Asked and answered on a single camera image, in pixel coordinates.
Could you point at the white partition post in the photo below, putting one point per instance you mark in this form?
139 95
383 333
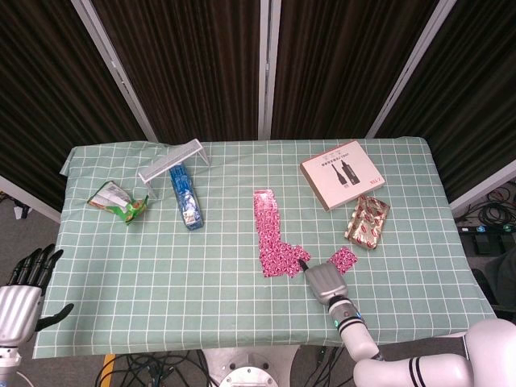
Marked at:
411 68
268 68
117 68

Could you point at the pink glitter diamond-shaped piece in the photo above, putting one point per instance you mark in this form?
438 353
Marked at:
344 258

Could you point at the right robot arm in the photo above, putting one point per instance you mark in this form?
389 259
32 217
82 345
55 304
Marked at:
403 367

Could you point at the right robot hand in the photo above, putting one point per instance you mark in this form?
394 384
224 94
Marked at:
326 282

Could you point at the blue printed carton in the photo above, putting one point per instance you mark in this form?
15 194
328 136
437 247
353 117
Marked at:
186 197

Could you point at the white metal shelf rack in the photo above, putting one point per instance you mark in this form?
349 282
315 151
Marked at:
169 163

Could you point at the white partition base rail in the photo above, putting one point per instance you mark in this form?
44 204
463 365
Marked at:
483 187
28 197

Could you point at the gold red snack packet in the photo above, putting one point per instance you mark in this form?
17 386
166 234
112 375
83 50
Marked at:
367 223

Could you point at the beige product box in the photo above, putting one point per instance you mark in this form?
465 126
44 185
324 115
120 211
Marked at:
342 173

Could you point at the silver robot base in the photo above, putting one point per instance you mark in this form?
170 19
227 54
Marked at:
250 369

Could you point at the green checked tablecloth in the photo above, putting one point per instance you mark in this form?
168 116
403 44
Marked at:
201 274

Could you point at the black power strip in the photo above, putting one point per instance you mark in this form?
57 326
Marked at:
489 229

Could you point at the green snack bag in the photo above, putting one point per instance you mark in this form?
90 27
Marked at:
121 201

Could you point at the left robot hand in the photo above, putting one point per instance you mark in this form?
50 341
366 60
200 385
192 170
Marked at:
18 314

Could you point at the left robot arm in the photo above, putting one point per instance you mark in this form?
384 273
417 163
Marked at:
8 364

